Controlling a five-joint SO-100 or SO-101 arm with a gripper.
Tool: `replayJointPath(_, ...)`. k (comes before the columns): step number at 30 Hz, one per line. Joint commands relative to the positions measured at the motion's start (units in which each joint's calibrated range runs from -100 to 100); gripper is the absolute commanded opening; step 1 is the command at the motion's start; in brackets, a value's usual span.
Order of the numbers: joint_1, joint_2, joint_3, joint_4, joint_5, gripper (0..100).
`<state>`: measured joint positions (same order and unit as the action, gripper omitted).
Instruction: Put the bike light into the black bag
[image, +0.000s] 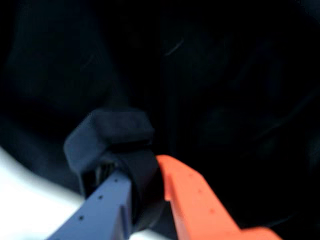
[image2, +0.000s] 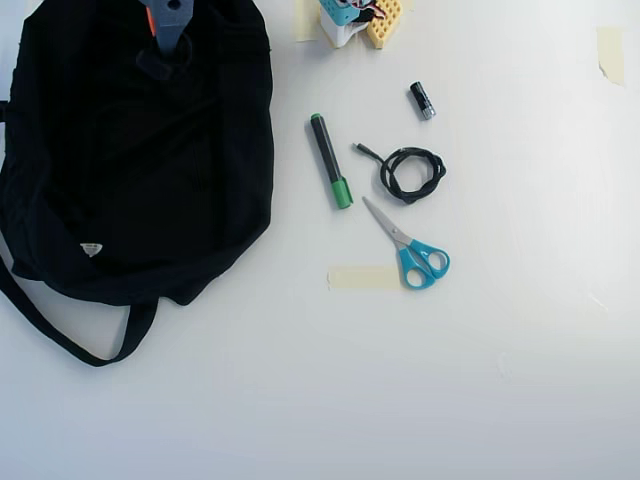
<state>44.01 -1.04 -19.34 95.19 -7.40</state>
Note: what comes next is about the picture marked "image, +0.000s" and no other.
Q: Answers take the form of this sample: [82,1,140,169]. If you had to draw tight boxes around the black fabric bag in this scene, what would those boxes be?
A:
[0,0,320,240]

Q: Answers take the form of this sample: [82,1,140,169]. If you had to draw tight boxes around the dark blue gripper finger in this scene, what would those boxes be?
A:
[47,170,133,240]

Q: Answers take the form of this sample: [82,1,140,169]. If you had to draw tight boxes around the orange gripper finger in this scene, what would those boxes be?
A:
[155,154,283,240]

